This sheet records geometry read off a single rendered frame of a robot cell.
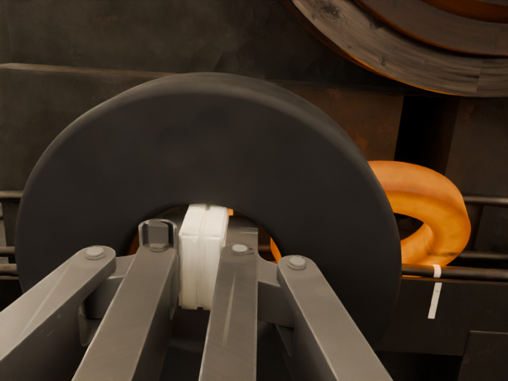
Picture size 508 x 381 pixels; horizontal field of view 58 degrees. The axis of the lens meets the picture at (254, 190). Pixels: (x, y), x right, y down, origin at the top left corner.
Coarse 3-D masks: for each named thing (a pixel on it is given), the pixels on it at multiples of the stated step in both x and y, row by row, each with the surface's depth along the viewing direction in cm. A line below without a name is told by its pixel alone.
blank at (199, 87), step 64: (128, 128) 16; (192, 128) 16; (256, 128) 16; (320, 128) 16; (64, 192) 17; (128, 192) 17; (192, 192) 17; (256, 192) 16; (320, 192) 16; (384, 192) 17; (64, 256) 18; (320, 256) 17; (384, 256) 17; (192, 320) 21; (384, 320) 18
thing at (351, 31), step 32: (320, 0) 37; (352, 0) 37; (320, 32) 38; (352, 32) 38; (384, 32) 38; (384, 64) 39; (416, 64) 39; (448, 64) 39; (480, 64) 38; (480, 96) 39
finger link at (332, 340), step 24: (288, 264) 14; (312, 264) 14; (288, 288) 13; (312, 288) 13; (312, 312) 12; (336, 312) 12; (288, 336) 14; (312, 336) 11; (336, 336) 11; (360, 336) 11; (288, 360) 13; (312, 360) 11; (336, 360) 10; (360, 360) 10
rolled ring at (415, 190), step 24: (384, 168) 37; (408, 168) 38; (408, 192) 36; (432, 192) 37; (456, 192) 39; (432, 216) 39; (456, 216) 39; (408, 240) 47; (432, 240) 42; (456, 240) 42; (432, 264) 46
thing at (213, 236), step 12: (216, 216) 16; (228, 216) 18; (204, 228) 16; (216, 228) 15; (204, 240) 15; (216, 240) 15; (204, 252) 15; (216, 252) 15; (204, 264) 15; (216, 264) 15; (204, 276) 16; (204, 288) 16; (204, 300) 16
